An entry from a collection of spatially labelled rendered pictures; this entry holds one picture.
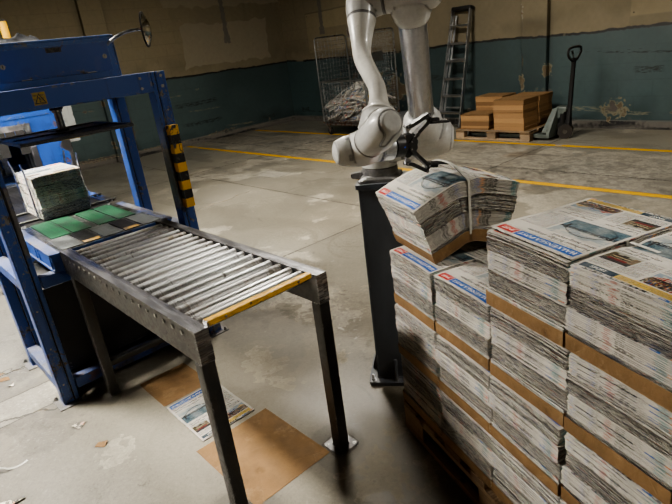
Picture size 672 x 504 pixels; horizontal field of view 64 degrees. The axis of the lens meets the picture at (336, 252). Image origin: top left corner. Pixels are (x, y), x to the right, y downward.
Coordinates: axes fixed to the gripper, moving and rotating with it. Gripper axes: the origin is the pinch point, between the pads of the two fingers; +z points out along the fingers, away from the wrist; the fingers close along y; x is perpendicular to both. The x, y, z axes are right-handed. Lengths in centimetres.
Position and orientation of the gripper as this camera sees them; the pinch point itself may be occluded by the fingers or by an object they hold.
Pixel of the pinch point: (444, 141)
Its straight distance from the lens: 194.6
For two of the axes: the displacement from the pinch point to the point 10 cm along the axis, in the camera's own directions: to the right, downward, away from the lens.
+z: 9.2, -1.7, 3.6
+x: 3.9, 3.0, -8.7
